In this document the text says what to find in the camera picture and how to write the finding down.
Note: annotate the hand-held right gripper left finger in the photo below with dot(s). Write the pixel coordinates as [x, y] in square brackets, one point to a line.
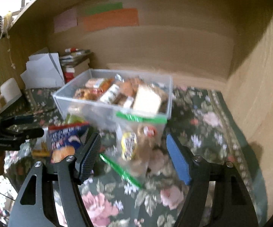
[89, 157]

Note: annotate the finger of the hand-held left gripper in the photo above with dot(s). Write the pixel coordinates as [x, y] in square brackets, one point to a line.
[23, 134]
[20, 120]

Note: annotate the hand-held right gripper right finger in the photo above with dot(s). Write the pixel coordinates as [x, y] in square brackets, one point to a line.
[178, 160]

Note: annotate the blue snack bag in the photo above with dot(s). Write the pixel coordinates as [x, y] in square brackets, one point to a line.
[65, 139]

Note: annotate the small green white packet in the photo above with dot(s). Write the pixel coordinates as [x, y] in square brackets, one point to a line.
[74, 119]

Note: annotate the clear zip bag green seal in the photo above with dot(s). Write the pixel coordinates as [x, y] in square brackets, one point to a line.
[136, 146]

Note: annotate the clear plastic storage box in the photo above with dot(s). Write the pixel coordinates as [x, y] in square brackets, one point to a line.
[84, 110]

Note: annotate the toast cracker packet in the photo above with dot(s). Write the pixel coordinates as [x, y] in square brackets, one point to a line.
[84, 94]

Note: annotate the round biscuit roll packet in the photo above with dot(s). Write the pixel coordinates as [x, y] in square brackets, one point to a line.
[110, 93]

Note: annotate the beige mug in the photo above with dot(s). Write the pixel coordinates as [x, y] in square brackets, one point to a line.
[10, 92]

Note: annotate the floral tablecloth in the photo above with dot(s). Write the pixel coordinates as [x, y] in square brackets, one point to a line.
[209, 127]

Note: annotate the white papers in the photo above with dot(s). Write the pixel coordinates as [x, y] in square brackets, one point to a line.
[44, 72]

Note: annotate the stack of books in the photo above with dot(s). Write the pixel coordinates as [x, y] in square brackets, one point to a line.
[76, 62]

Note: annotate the pink sticky note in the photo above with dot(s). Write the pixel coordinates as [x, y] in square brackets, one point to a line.
[65, 20]

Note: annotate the orange sticky note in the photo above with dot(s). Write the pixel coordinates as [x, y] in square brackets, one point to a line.
[111, 20]

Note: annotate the green sticky note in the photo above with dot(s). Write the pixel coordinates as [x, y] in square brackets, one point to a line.
[103, 8]

